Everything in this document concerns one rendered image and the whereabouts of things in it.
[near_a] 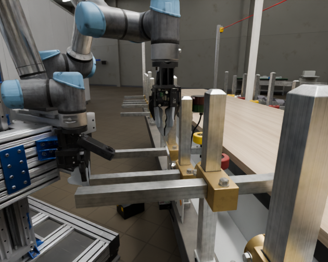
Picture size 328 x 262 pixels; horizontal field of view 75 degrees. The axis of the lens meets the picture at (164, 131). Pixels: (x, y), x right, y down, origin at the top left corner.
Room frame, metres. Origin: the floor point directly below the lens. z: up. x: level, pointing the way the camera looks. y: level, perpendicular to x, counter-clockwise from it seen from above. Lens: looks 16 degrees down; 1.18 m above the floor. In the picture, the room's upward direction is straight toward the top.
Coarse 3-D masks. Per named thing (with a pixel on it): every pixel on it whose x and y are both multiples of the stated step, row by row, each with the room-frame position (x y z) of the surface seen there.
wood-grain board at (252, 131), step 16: (240, 112) 1.47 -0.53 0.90; (256, 112) 1.47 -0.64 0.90; (272, 112) 1.47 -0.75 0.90; (224, 128) 1.04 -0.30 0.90; (240, 128) 1.04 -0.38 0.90; (256, 128) 1.04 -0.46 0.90; (272, 128) 1.04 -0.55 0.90; (224, 144) 0.81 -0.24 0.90; (240, 144) 0.81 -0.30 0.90; (256, 144) 0.81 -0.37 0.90; (272, 144) 0.81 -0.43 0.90; (240, 160) 0.65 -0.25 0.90; (256, 160) 0.65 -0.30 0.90; (272, 160) 0.65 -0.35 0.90; (320, 240) 0.33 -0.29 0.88
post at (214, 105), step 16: (208, 96) 0.44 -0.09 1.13; (224, 96) 0.43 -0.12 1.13; (208, 112) 0.43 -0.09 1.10; (224, 112) 0.43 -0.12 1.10; (208, 128) 0.43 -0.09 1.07; (208, 144) 0.43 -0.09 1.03; (208, 160) 0.43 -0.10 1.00; (208, 208) 0.43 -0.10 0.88; (208, 224) 0.43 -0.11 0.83; (208, 240) 0.43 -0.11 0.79; (208, 256) 0.43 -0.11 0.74
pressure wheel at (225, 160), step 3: (222, 153) 0.69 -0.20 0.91; (222, 156) 0.67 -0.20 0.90; (225, 156) 0.66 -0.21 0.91; (228, 156) 0.66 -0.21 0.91; (222, 159) 0.64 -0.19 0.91; (225, 159) 0.64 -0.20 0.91; (228, 159) 0.65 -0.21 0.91; (222, 162) 0.63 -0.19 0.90; (225, 162) 0.63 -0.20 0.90; (228, 162) 0.64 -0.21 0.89; (222, 165) 0.63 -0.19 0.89; (225, 165) 0.64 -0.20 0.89; (228, 165) 0.65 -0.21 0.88; (222, 168) 0.63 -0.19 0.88; (225, 168) 0.64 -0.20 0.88
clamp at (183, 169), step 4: (176, 160) 0.73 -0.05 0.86; (176, 164) 0.70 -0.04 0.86; (176, 168) 0.69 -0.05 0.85; (180, 168) 0.65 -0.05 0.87; (184, 168) 0.65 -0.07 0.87; (192, 168) 0.65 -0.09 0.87; (180, 172) 0.64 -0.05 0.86; (184, 172) 0.62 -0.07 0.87; (180, 176) 0.63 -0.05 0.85; (184, 176) 0.60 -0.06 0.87; (188, 176) 0.60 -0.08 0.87; (192, 176) 0.61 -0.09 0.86
